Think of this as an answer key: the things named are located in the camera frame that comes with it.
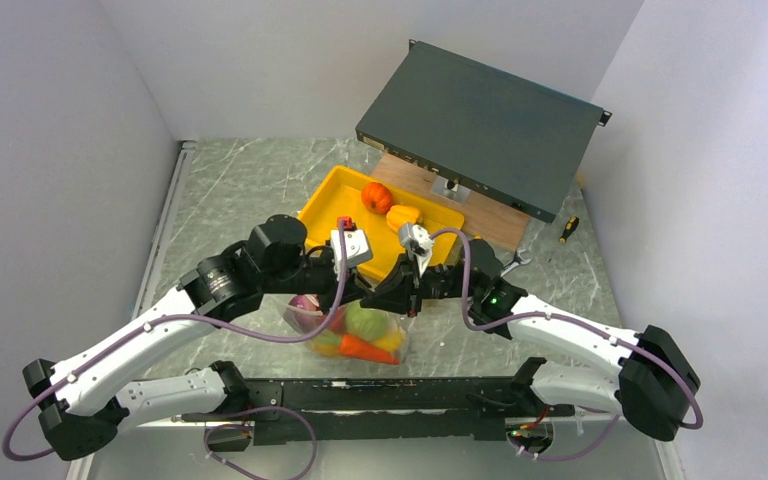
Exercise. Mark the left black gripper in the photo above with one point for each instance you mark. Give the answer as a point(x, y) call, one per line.
point(354, 288)

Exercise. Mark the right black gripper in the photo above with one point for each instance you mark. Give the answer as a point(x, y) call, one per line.
point(402, 292)

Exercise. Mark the purple onion toy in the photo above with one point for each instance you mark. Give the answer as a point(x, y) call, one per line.
point(304, 313)

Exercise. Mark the green cabbage toy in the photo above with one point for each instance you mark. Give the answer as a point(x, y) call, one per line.
point(368, 324)

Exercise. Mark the red bell pepper toy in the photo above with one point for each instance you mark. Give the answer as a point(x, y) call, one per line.
point(337, 323)

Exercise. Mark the clear zip top bag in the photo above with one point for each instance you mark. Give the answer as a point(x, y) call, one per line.
point(394, 325)

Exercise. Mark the orange mango toy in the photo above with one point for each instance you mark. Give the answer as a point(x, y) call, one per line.
point(327, 344)

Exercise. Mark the orange carrot toy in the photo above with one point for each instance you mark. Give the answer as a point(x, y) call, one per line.
point(354, 347)

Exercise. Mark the yellow lemon toy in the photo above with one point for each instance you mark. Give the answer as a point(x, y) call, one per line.
point(392, 341)

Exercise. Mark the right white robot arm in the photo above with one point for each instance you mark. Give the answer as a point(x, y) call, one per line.
point(641, 376)

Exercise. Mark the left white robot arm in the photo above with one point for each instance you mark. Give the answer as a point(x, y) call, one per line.
point(85, 401)

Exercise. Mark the yellow bell pepper toy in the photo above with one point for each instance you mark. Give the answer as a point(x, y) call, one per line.
point(399, 215)

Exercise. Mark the yellow plastic tray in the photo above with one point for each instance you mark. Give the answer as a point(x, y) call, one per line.
point(340, 195)

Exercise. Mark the orange pumpkin toy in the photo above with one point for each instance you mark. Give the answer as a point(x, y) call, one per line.
point(377, 198)

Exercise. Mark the brown wooden board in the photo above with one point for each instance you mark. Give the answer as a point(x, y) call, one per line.
point(501, 225)

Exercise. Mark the silver open end wrench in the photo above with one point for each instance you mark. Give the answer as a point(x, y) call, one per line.
point(519, 259)

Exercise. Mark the black yellow screwdriver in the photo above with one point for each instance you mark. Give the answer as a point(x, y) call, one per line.
point(569, 228)

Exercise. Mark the dark grey rack device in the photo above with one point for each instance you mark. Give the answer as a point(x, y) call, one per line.
point(508, 138)

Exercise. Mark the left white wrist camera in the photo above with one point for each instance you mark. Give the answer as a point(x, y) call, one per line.
point(350, 245)

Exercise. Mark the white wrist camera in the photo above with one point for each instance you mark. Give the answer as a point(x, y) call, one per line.
point(416, 240)
point(350, 245)

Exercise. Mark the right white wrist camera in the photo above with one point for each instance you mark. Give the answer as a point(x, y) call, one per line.
point(416, 240)

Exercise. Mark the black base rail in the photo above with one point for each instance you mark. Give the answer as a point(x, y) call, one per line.
point(279, 411)

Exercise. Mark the aluminium frame rail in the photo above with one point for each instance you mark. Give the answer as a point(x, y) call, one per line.
point(220, 189)

